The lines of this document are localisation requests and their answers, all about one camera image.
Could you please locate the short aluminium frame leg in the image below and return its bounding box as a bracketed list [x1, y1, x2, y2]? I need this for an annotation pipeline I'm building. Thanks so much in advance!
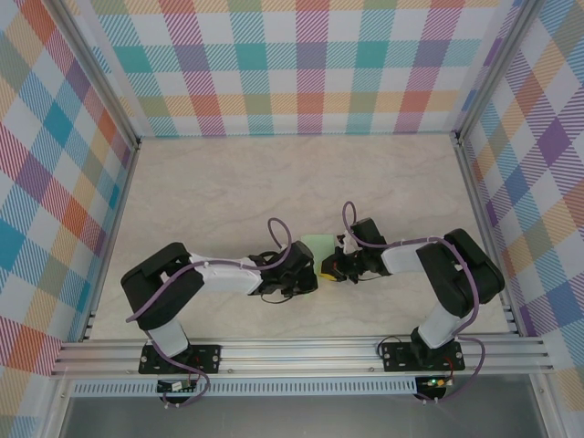
[528, 372, 562, 438]
[40, 376, 77, 438]

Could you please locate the perforated grey cable tray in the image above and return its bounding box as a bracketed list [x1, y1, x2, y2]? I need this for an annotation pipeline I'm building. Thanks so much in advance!
[72, 381, 419, 397]

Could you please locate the aluminium frame post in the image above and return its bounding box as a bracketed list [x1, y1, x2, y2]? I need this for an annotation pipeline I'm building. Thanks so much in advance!
[54, 0, 142, 150]
[451, 0, 542, 145]

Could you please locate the light green paper sheet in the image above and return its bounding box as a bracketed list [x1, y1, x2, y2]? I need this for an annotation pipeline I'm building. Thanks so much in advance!
[299, 232, 338, 300]

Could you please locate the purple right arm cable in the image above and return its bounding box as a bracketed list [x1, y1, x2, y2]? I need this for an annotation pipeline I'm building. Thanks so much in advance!
[341, 200, 486, 405]

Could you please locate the aluminium side rail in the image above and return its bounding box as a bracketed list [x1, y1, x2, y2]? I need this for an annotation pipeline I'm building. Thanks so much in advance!
[454, 134, 524, 339]
[80, 139, 143, 343]

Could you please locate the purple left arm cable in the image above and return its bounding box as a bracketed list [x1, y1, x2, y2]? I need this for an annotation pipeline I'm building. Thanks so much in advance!
[126, 217, 296, 407]

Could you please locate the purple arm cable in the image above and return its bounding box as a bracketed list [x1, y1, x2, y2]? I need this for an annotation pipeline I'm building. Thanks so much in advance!
[341, 200, 486, 405]
[126, 217, 296, 407]

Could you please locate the small black circuit board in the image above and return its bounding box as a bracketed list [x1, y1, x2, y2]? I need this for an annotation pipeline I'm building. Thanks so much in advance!
[157, 380, 198, 394]

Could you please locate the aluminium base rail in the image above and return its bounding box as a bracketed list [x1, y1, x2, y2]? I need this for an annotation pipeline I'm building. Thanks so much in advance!
[49, 336, 556, 378]

